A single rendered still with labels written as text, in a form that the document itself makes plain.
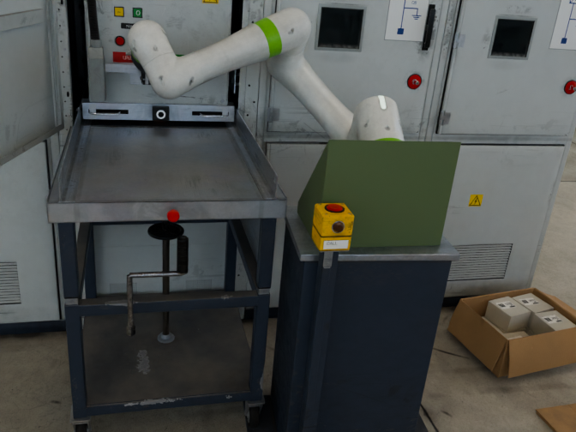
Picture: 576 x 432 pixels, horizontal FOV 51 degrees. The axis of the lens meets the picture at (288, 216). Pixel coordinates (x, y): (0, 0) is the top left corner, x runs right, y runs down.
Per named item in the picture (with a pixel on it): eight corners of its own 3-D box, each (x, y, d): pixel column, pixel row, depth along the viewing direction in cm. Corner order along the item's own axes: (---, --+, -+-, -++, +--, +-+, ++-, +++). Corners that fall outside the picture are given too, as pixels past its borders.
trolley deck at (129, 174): (285, 218, 167) (287, 198, 165) (48, 223, 152) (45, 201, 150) (245, 143, 227) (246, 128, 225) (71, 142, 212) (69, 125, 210)
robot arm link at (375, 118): (396, 172, 183) (386, 119, 190) (413, 147, 169) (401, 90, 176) (354, 173, 181) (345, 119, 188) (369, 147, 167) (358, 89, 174)
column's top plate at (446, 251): (417, 213, 195) (418, 207, 194) (459, 261, 166) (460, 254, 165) (281, 211, 187) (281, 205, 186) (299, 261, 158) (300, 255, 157)
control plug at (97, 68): (105, 102, 203) (103, 49, 196) (90, 101, 202) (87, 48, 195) (106, 96, 210) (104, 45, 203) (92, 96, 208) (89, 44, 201)
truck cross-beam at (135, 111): (234, 122, 226) (234, 105, 224) (82, 119, 213) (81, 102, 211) (231, 118, 231) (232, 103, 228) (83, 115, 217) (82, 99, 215)
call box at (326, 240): (350, 252, 149) (355, 214, 145) (319, 253, 147) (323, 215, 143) (339, 237, 157) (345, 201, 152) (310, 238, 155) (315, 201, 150)
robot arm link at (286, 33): (314, 49, 195) (293, 21, 198) (322, 21, 183) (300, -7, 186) (267, 69, 188) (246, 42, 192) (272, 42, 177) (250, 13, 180)
